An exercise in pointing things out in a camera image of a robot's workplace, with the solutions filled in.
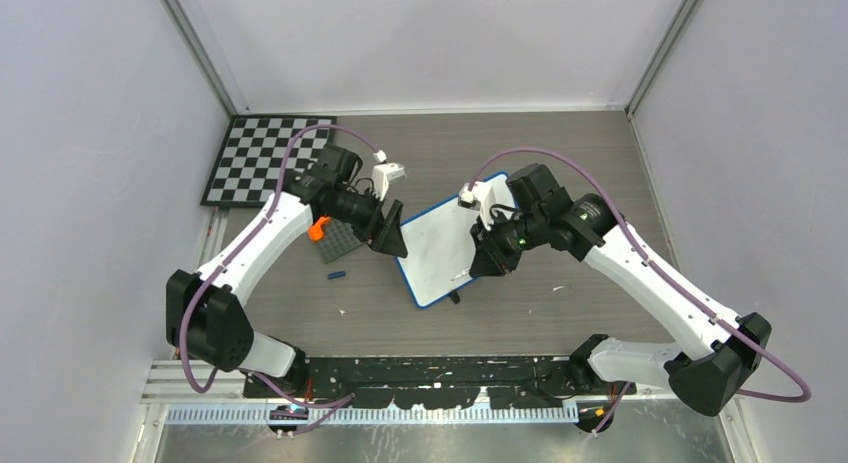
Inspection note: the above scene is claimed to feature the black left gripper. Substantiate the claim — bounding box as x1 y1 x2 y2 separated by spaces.
327 185 408 257

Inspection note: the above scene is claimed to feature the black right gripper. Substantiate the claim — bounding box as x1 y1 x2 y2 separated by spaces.
469 207 546 277

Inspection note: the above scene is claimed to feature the blue framed whiteboard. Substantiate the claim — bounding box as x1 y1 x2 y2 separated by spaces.
395 196 479 309

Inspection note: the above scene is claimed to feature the white marker pen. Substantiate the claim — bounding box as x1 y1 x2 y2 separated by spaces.
451 268 471 281

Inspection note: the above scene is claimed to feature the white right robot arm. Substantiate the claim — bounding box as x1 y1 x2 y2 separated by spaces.
458 163 772 416

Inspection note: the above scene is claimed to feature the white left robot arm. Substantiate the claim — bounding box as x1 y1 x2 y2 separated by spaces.
165 145 408 397

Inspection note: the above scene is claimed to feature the grey studded baseplate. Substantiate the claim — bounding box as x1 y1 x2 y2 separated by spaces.
312 218 364 264

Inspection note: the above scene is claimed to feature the orange curved block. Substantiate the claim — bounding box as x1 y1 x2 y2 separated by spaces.
307 216 332 242

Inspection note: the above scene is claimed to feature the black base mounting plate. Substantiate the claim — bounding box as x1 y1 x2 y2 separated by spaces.
243 356 624 410

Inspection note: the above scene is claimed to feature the black white checkerboard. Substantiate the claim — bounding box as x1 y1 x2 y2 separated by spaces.
201 114 337 208

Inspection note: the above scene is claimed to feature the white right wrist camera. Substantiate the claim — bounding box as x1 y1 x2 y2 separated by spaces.
457 175 516 230

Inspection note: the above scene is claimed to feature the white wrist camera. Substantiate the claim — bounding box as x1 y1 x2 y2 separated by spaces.
371 150 406 201
457 175 516 230

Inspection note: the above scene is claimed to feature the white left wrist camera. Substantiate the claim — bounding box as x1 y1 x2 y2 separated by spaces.
371 150 406 201

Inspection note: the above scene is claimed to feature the slotted aluminium cable duct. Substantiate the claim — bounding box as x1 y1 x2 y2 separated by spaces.
165 400 579 426

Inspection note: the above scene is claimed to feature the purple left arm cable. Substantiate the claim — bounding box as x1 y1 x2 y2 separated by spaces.
174 123 388 436

